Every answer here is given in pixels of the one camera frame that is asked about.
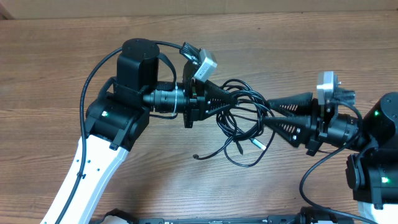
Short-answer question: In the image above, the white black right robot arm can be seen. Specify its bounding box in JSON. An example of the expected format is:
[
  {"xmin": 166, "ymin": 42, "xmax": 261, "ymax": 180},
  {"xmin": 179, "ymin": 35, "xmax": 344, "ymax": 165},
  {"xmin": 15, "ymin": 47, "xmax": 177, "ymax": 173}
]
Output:
[{"xmin": 264, "ymin": 90, "xmax": 397, "ymax": 223}]

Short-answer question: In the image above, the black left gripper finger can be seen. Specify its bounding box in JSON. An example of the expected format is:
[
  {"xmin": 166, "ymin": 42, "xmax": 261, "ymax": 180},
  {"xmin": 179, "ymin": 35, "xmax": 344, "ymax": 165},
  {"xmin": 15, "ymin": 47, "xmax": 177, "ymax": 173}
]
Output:
[
  {"xmin": 204, "ymin": 80, "xmax": 237, "ymax": 103},
  {"xmin": 203, "ymin": 98, "xmax": 238, "ymax": 119}
]

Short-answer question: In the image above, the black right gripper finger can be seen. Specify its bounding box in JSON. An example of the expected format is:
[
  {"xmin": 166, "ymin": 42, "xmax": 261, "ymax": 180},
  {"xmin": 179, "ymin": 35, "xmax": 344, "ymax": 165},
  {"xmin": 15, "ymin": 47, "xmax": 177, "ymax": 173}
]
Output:
[
  {"xmin": 268, "ymin": 92, "xmax": 318, "ymax": 117},
  {"xmin": 263, "ymin": 116, "xmax": 317, "ymax": 147}
]

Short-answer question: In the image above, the black cable bundle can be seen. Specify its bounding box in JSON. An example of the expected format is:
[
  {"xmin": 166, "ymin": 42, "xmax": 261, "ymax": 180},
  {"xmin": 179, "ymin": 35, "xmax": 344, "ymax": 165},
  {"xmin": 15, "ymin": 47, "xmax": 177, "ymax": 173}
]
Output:
[{"xmin": 192, "ymin": 78, "xmax": 277, "ymax": 168}]

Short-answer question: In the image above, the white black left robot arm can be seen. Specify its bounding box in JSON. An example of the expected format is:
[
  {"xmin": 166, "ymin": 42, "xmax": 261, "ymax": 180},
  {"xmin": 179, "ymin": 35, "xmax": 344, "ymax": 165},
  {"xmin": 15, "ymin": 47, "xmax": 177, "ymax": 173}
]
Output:
[{"xmin": 43, "ymin": 38, "xmax": 237, "ymax": 223}]

